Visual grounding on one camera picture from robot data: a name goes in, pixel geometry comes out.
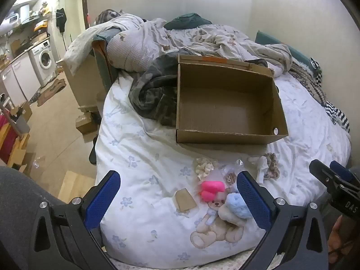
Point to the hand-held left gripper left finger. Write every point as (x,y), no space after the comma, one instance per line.
(102,199)

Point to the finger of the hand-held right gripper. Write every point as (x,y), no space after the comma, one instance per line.
(341,171)
(320,170)

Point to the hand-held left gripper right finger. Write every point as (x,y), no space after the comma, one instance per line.
(253,199)

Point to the light blue fluffy sock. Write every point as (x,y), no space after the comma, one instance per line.
(234,206)

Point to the white sock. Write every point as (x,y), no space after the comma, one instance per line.
(261,164)

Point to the pink fluffy sock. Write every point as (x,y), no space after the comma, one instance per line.
(211,189)

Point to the cream scrunchie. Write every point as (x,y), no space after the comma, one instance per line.
(204,168)

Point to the brown paper piece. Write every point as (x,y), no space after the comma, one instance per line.
(185,201)

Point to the person's right hand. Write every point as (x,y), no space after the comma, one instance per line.
(336,239)

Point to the brown leopard scrunchie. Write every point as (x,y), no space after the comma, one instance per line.
(272,166)

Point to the black white striped cloth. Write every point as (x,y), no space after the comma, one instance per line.
(339,118)

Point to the white floral bedsheet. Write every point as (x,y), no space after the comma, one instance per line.
(140,160)

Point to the small cardboard box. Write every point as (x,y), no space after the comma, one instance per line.
(85,123)

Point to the patterned knit blanket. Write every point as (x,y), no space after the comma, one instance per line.
(309,84)

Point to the grey container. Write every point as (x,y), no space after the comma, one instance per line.
(23,125)

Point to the red cloth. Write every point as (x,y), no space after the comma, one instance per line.
(7,140)

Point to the cardboard box with flaps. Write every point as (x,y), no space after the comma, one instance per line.
(25,111)

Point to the brown floor rug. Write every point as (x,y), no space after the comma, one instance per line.
(52,90)

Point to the dark camouflage jacket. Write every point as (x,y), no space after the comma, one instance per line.
(154,90)

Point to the white kitchen cabinets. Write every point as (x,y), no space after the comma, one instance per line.
(19,76)

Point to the white washing machine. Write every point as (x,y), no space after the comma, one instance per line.
(43,60)

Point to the bear print waffle comforter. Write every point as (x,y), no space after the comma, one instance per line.
(135,47)

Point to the grey patterned cushion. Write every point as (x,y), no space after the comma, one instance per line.
(108,16)

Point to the black hanging garment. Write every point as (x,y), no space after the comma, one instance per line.
(61,18)

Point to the dark teal pillow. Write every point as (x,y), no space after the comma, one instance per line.
(187,21)

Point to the white kitchen appliance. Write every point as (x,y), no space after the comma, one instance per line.
(11,19)

